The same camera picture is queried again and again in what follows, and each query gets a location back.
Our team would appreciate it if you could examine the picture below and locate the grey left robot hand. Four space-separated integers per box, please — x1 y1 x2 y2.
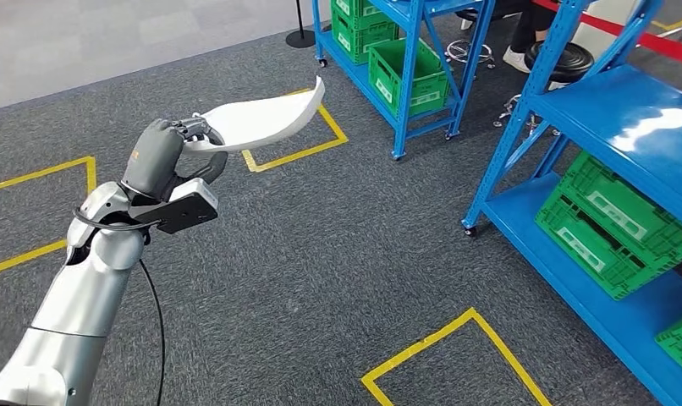
120 114 230 204

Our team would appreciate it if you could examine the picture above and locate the white curved plastic part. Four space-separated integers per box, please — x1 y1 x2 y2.
182 75 327 155

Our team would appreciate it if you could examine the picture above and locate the blue metal shelf rack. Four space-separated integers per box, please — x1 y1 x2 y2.
461 0 682 406
311 0 496 162

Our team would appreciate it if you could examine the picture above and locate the yellow floor tape square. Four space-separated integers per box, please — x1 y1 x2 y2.
240 86 349 173
361 306 554 406

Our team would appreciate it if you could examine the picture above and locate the black stanchion with round base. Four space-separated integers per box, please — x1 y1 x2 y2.
285 0 318 49

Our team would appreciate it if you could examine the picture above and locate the black round stool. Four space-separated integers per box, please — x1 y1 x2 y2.
446 8 496 70
493 40 596 139

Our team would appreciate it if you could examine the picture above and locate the person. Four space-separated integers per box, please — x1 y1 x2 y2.
461 0 561 75

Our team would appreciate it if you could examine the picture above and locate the red barrier belt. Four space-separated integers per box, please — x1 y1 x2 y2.
534 0 682 69

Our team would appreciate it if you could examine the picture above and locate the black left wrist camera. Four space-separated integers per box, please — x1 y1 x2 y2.
129 176 220 235

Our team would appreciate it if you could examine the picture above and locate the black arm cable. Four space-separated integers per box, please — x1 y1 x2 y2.
73 207 168 406

